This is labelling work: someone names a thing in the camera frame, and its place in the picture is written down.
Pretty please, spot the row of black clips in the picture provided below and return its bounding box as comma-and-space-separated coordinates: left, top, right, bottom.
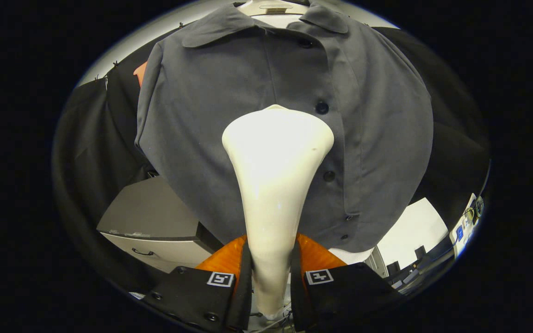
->
94, 21, 186, 81

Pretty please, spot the white mannequin torso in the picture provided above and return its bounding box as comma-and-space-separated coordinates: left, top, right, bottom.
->
236, 0, 377, 266

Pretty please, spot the white power strip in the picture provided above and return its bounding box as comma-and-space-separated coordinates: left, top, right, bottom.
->
449, 193, 478, 258

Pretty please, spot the white table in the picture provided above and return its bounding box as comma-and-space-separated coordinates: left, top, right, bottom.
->
377, 198, 449, 270

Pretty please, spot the white garment steamer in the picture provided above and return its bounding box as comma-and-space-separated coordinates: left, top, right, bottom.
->
222, 104, 335, 321

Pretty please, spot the grey drawer cabinet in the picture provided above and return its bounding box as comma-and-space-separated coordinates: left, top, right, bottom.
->
96, 176, 225, 274

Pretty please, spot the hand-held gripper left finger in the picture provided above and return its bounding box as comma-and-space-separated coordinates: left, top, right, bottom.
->
144, 234, 253, 333

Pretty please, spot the black backdrop cloth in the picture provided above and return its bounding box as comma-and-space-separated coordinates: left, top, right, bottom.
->
51, 25, 491, 296

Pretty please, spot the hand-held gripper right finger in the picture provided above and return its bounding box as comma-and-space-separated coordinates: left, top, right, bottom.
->
290, 233, 399, 333

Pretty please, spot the grey button-up shirt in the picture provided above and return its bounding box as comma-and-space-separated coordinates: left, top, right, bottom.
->
135, 2, 434, 253

